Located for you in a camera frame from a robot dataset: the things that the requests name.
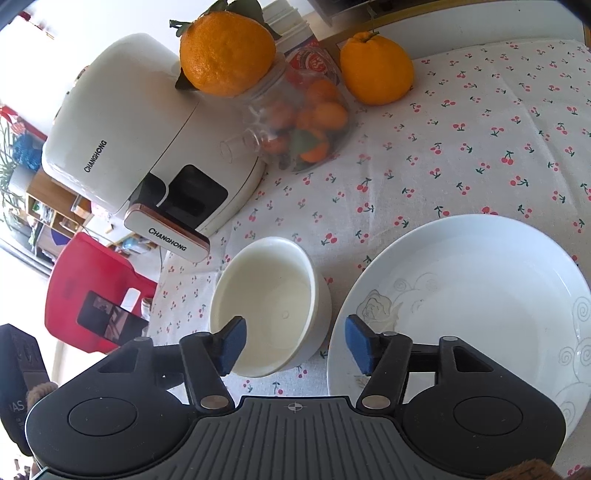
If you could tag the white ribbed lid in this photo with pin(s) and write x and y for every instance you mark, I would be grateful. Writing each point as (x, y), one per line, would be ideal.
(295, 25)

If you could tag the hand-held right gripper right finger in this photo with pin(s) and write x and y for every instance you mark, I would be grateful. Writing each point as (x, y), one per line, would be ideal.
(358, 345)

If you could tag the white bowl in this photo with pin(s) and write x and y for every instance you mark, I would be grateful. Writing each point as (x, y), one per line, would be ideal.
(277, 295)

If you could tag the orange with leaves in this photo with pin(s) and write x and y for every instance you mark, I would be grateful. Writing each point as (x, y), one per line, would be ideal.
(226, 55)

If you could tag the wooden shelf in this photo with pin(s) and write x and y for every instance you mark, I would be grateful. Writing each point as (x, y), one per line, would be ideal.
(41, 194)

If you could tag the red plastic chair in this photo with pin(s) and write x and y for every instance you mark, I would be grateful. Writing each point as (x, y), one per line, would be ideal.
(83, 267)

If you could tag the white air fryer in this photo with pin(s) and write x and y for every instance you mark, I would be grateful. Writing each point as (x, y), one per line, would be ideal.
(129, 115)

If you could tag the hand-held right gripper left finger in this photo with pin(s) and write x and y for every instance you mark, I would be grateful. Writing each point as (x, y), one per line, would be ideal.
(233, 345)

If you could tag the cherry print tablecloth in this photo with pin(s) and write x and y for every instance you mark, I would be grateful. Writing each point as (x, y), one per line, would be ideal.
(461, 161)

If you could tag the person's left forearm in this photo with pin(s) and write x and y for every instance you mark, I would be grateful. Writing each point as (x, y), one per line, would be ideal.
(40, 393)

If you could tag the person's right forearm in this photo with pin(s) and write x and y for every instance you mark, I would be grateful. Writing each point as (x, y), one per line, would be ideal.
(521, 470)

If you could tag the green plant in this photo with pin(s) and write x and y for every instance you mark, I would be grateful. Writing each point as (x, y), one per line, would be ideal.
(5, 166)

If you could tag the white plate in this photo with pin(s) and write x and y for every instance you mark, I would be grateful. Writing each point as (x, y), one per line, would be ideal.
(485, 286)

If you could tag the blue fuzzy item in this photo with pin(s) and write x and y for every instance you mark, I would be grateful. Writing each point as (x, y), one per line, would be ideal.
(27, 153)

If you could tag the orange with pointed top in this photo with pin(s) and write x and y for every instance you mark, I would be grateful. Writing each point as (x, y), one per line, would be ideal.
(376, 69)

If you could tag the clear plastic jar of oranges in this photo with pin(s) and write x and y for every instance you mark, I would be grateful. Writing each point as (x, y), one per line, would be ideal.
(300, 120)

